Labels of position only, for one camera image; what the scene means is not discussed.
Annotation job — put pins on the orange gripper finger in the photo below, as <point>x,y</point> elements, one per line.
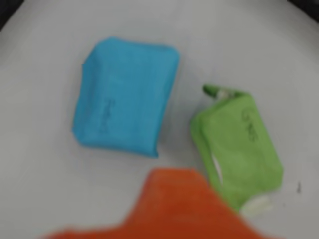
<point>174,206</point>

